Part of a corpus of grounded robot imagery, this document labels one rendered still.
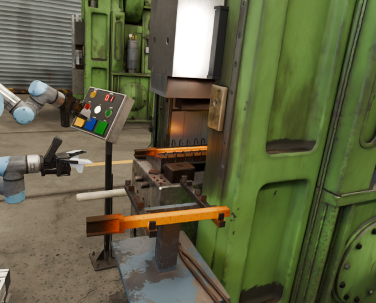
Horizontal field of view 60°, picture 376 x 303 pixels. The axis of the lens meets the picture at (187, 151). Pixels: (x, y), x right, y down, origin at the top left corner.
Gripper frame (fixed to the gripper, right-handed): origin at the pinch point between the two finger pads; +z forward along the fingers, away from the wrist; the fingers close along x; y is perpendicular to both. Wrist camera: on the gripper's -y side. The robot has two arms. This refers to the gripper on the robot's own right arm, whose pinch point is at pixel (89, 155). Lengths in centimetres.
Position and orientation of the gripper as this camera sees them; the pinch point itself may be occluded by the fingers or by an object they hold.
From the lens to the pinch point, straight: 147.1
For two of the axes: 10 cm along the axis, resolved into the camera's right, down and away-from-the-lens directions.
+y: -0.9, 9.5, 3.0
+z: 8.9, -0.6, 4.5
